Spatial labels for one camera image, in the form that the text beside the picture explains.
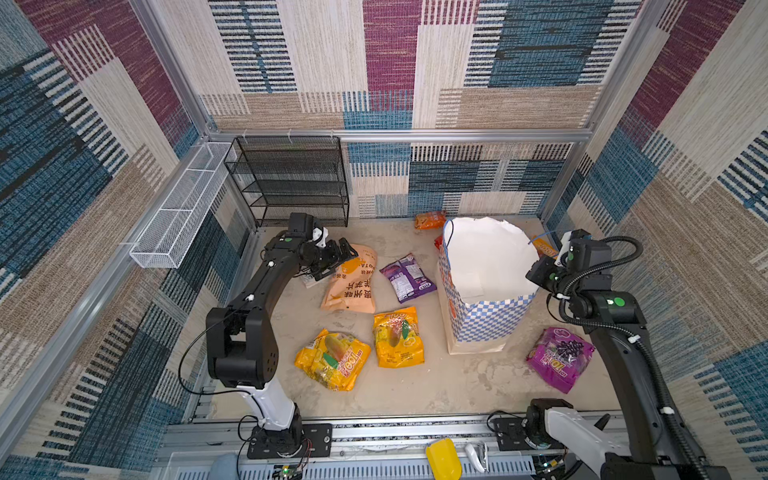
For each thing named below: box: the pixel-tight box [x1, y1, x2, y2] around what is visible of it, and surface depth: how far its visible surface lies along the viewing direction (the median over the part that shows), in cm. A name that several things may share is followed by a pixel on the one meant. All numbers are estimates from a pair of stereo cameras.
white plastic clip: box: [465, 443, 486, 473], surface depth 71 cm
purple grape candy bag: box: [526, 327, 595, 394], surface depth 82 cm
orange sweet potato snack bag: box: [320, 243, 378, 313], surface depth 98 cm
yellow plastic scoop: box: [425, 438, 462, 480], surface depth 71 cm
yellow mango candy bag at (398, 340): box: [373, 307, 425, 368], surface depth 86 cm
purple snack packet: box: [379, 253, 437, 303], surface depth 101 cm
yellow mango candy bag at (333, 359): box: [294, 330, 371, 391], surface depth 83 cm
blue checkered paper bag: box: [436, 217, 538, 355], surface depth 79 cm
